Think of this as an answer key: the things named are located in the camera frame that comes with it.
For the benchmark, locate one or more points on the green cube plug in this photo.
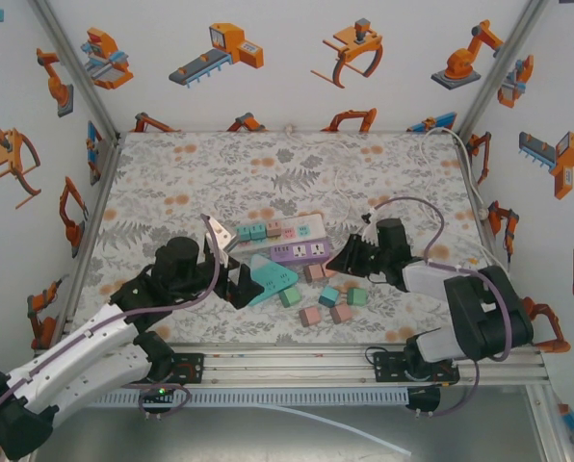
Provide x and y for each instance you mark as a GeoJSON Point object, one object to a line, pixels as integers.
{"type": "Point", "coordinates": [357, 296]}
{"type": "Point", "coordinates": [289, 297]}

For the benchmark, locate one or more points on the teal triangular power strip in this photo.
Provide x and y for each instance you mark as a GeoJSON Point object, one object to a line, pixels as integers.
{"type": "Point", "coordinates": [275, 279]}

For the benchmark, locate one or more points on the teal cube plug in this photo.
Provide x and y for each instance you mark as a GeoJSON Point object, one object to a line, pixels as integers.
{"type": "Point", "coordinates": [243, 234]}
{"type": "Point", "coordinates": [329, 297]}
{"type": "Point", "coordinates": [256, 232]}

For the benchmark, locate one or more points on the dusty pink cube plug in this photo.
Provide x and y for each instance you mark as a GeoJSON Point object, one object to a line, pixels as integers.
{"type": "Point", "coordinates": [273, 230]}
{"type": "Point", "coordinates": [313, 273]}

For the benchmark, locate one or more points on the long white power strip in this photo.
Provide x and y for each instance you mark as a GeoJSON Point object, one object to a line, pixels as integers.
{"type": "Point", "coordinates": [311, 231]}

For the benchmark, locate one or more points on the purple power strip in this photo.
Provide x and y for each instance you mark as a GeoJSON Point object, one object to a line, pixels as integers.
{"type": "Point", "coordinates": [287, 252]}

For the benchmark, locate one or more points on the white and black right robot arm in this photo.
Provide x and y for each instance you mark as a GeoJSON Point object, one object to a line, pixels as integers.
{"type": "Point", "coordinates": [484, 313]}

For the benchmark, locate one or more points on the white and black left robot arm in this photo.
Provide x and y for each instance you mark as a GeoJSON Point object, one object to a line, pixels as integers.
{"type": "Point", "coordinates": [75, 351]}

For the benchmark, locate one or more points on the floral patterned table mat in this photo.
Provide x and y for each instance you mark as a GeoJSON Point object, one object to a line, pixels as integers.
{"type": "Point", "coordinates": [195, 168]}

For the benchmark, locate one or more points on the black controller box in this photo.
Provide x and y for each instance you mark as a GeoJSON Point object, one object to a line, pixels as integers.
{"type": "Point", "coordinates": [424, 399]}
{"type": "Point", "coordinates": [157, 397]}

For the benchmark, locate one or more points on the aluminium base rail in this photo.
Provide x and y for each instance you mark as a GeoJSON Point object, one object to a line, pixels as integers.
{"type": "Point", "coordinates": [292, 366]}

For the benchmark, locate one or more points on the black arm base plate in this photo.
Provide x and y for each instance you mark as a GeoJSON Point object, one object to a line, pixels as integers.
{"type": "Point", "coordinates": [190, 368]}
{"type": "Point", "coordinates": [388, 366]}

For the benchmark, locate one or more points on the aluminium side frame rail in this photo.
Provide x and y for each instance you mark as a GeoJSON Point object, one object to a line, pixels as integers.
{"type": "Point", "coordinates": [476, 187]}

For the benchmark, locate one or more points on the aluminium frame post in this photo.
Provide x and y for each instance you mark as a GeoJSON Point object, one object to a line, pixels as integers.
{"type": "Point", "coordinates": [75, 77]}
{"type": "Point", "coordinates": [503, 67]}

